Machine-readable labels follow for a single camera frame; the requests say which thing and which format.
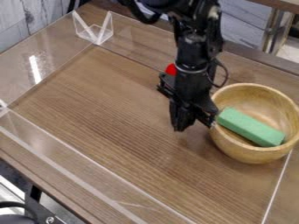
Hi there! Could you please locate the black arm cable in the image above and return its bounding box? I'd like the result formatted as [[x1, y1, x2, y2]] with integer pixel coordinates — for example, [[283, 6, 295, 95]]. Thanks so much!
[[206, 57, 230, 89]]

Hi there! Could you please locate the black table frame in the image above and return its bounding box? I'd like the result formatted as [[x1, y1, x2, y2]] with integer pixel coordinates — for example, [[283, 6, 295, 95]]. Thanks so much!
[[0, 185, 69, 224]]

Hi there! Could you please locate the metal leg in background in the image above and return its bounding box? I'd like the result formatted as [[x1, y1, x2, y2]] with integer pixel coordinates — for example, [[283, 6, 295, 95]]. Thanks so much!
[[262, 9, 295, 55]]

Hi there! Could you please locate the red plush strawberry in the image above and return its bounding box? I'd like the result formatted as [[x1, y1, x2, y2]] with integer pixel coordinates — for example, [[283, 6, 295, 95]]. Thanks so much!
[[165, 63, 177, 76]]

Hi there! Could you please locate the wooden bowl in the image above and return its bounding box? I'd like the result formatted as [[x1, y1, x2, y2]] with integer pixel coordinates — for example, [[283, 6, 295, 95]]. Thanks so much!
[[210, 83, 299, 164]]

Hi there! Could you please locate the clear acrylic tray wall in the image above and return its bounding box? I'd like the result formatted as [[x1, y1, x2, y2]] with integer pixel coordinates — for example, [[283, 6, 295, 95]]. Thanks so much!
[[0, 100, 195, 224]]

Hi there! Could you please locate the clear acrylic corner bracket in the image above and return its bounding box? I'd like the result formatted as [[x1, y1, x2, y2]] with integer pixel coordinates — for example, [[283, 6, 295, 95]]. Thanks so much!
[[71, 11, 114, 46]]

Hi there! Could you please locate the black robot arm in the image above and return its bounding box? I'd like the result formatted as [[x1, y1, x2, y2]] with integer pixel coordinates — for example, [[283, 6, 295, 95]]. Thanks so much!
[[117, 0, 225, 132]]

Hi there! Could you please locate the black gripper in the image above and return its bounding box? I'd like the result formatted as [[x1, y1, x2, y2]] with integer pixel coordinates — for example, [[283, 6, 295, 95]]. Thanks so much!
[[158, 63, 219, 132]]

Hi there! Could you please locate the green rectangular block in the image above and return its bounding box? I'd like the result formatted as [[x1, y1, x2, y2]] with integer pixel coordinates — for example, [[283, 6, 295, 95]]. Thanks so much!
[[217, 108, 286, 147]]

